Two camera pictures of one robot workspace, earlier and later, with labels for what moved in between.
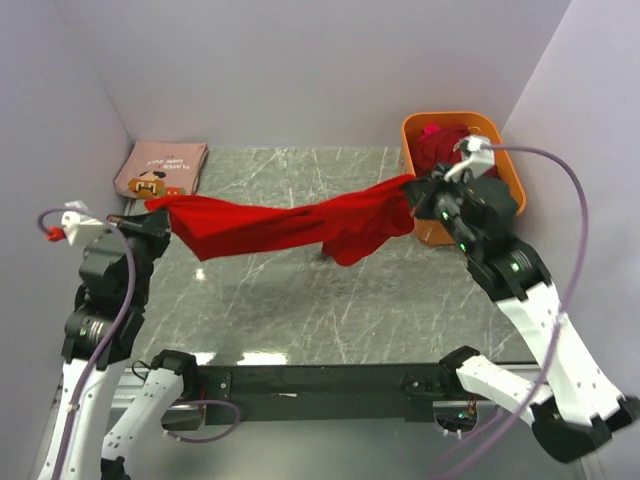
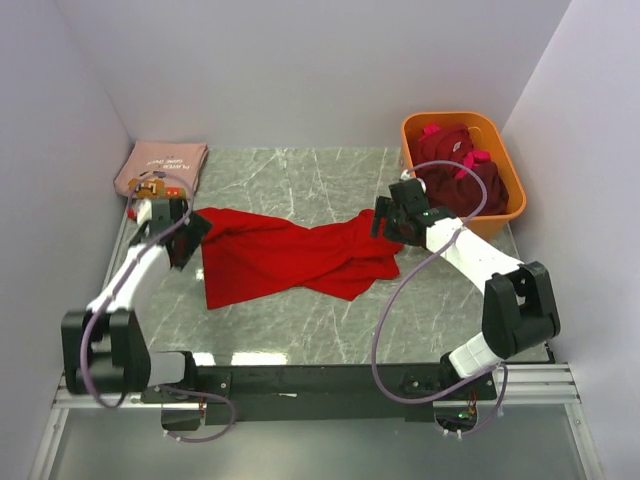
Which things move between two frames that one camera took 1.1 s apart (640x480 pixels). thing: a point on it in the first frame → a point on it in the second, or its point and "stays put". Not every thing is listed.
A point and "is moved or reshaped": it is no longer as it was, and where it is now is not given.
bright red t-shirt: x=357 y=226 is moved or reshaped
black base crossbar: x=331 y=393 stays put
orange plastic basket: x=432 y=231 stays put
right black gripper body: x=440 y=199 → x=393 y=227
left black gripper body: x=148 y=240 → x=194 y=233
